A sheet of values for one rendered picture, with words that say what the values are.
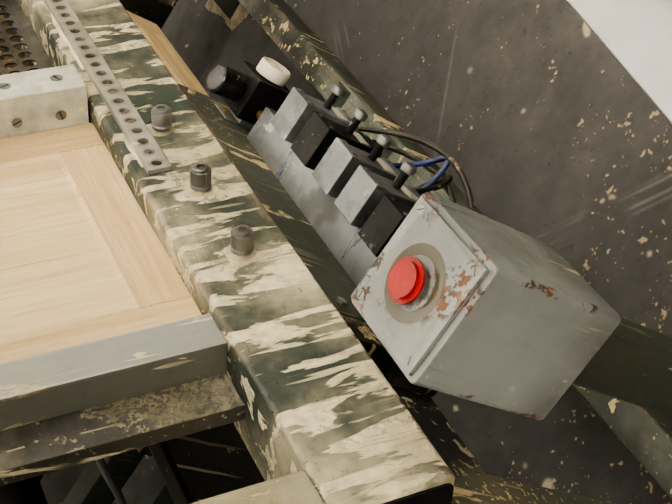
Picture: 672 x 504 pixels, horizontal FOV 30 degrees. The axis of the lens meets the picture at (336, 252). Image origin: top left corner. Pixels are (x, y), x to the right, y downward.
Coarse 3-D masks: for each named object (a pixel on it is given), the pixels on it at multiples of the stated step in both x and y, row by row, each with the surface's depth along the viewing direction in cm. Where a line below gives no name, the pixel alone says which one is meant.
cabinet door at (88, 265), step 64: (64, 128) 158; (0, 192) 147; (64, 192) 147; (128, 192) 147; (0, 256) 137; (64, 256) 137; (128, 256) 137; (0, 320) 128; (64, 320) 129; (128, 320) 129
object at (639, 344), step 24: (624, 336) 115; (648, 336) 121; (600, 360) 114; (624, 360) 115; (648, 360) 117; (576, 384) 115; (600, 384) 116; (624, 384) 118; (648, 384) 119; (648, 408) 122
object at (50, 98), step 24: (24, 72) 158; (48, 72) 159; (72, 72) 159; (0, 96) 153; (24, 96) 154; (48, 96) 155; (72, 96) 156; (0, 120) 154; (24, 120) 156; (48, 120) 157; (72, 120) 158
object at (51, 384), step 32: (192, 320) 126; (64, 352) 121; (96, 352) 121; (128, 352) 122; (160, 352) 122; (192, 352) 122; (224, 352) 124; (0, 384) 117; (32, 384) 117; (64, 384) 118; (96, 384) 119; (128, 384) 121; (160, 384) 123; (0, 416) 117; (32, 416) 118
